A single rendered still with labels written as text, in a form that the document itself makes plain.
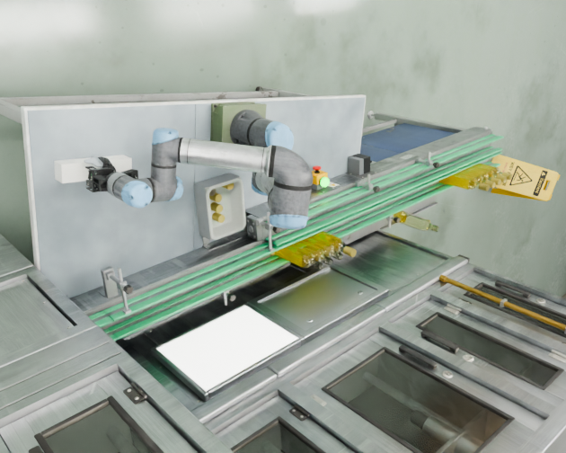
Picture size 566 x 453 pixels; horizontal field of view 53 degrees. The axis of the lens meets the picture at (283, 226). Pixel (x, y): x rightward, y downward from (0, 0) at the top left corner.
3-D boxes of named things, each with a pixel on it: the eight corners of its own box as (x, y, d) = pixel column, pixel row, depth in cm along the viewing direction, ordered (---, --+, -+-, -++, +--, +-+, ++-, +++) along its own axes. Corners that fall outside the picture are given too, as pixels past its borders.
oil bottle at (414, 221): (390, 219, 293) (432, 235, 275) (392, 209, 292) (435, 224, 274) (396, 219, 297) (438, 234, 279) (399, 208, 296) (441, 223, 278)
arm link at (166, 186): (186, 167, 172) (154, 169, 164) (184, 203, 175) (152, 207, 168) (172, 162, 177) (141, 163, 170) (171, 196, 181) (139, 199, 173)
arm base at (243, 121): (233, 107, 213) (249, 111, 206) (264, 111, 224) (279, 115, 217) (226, 146, 217) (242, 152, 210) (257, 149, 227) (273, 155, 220)
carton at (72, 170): (54, 160, 182) (61, 164, 178) (123, 155, 198) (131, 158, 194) (55, 179, 184) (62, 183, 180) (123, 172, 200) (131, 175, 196)
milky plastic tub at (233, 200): (199, 235, 230) (212, 242, 224) (193, 182, 220) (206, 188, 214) (234, 222, 240) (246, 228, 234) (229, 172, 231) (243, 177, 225)
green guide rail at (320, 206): (264, 224, 234) (277, 229, 228) (263, 221, 233) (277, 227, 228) (491, 135, 337) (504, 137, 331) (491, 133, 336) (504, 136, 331)
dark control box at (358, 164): (346, 172, 280) (359, 175, 274) (346, 156, 276) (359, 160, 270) (358, 168, 284) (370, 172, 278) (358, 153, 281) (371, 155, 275)
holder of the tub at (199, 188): (200, 246, 232) (211, 253, 227) (193, 183, 221) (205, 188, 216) (234, 234, 242) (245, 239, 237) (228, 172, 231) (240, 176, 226)
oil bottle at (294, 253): (272, 253, 243) (306, 270, 228) (271, 242, 240) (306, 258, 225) (282, 249, 246) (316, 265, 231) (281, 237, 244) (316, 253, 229)
